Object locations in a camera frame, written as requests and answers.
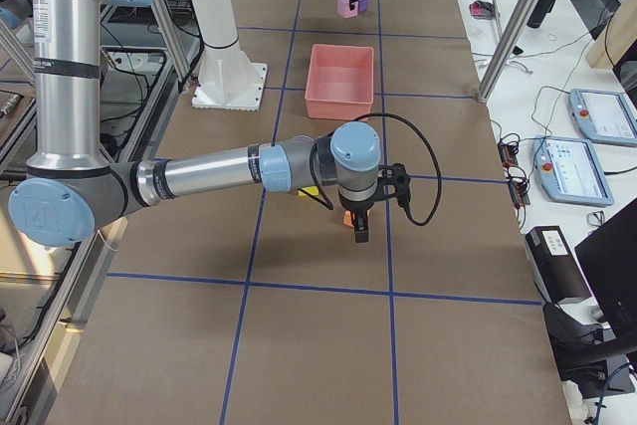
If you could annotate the orange foam cube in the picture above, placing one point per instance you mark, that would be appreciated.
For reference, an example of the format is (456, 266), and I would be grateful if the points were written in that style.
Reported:
(355, 221)

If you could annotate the near teach pendant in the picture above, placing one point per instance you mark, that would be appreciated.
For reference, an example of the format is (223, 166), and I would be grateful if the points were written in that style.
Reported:
(569, 171)

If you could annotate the pink and grey pouch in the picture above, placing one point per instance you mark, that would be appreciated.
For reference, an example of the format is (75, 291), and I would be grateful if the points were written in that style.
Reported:
(483, 10)

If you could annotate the pink foam cube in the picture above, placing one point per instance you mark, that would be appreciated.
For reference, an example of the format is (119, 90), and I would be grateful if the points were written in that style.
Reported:
(341, 13)

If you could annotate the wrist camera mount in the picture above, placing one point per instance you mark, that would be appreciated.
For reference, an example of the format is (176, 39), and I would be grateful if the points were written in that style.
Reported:
(393, 181)

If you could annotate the teach pendant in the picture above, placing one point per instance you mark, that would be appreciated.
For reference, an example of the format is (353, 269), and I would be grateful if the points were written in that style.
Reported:
(603, 117)
(569, 171)

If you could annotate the aluminium frame post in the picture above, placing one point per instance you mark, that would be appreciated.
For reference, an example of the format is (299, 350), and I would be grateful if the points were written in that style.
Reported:
(512, 32)

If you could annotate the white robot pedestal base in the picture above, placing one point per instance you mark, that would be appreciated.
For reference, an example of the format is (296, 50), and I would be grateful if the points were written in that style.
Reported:
(227, 79)

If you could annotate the far teach pendant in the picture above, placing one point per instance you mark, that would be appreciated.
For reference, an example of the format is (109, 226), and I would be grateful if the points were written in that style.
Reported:
(603, 117)

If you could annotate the yellow foam cube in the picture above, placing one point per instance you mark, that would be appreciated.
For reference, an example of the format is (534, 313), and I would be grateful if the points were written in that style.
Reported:
(309, 191)

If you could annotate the pink plastic bin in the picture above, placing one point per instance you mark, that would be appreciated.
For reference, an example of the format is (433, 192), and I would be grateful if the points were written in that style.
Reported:
(340, 83)

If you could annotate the black box device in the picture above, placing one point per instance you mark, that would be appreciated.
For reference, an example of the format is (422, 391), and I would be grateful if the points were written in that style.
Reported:
(555, 271)

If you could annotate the black monitor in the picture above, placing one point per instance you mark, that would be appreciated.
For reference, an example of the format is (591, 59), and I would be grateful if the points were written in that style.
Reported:
(607, 259)

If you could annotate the black water bottle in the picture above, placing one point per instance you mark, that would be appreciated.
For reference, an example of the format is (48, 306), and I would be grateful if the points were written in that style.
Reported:
(539, 12)

